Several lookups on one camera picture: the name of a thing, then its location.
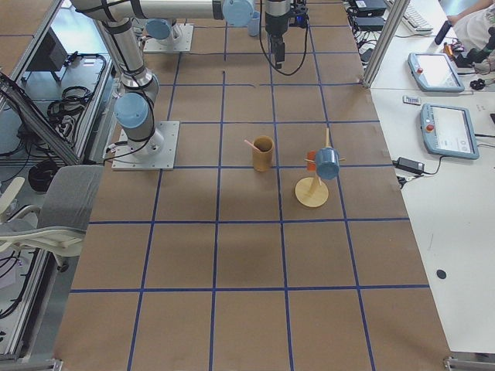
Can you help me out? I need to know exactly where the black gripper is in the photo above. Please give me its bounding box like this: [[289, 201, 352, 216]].
[[263, 0, 291, 65]]

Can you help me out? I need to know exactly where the light blue plastic cup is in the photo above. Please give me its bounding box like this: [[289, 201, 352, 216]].
[[247, 11, 260, 37]]

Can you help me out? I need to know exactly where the pink chopstick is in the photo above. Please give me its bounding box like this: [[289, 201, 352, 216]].
[[244, 139, 261, 153]]

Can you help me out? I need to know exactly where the orange mug on tree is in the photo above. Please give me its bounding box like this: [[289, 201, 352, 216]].
[[306, 151, 316, 172]]

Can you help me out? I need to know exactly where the bamboo cylinder holder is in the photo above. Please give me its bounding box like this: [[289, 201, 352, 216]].
[[252, 135, 275, 172]]

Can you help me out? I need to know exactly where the blue mug on tree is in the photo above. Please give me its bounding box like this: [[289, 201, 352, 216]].
[[315, 147, 340, 180]]

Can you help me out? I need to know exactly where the wooden mug tree stand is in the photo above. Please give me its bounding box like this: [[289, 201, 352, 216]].
[[295, 127, 346, 208]]

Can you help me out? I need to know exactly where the teach pendant far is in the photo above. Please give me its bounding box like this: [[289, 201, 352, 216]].
[[408, 53, 465, 93]]

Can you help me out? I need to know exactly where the teach pendant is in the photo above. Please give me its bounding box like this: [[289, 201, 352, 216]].
[[408, 53, 465, 93], [420, 104, 480, 160]]

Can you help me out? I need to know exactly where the black power adapter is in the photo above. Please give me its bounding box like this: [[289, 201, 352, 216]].
[[392, 157, 425, 175]]

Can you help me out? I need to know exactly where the teach pendant near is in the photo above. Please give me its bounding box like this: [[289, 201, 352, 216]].
[[420, 104, 480, 160]]

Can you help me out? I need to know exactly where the grey office chair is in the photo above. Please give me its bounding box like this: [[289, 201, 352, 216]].
[[1, 165, 104, 272]]

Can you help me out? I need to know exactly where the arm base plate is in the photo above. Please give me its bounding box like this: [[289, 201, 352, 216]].
[[111, 121, 180, 171], [144, 19, 194, 53]]

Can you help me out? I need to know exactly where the aluminium frame post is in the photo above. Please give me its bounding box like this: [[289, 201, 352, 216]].
[[362, 0, 410, 88]]

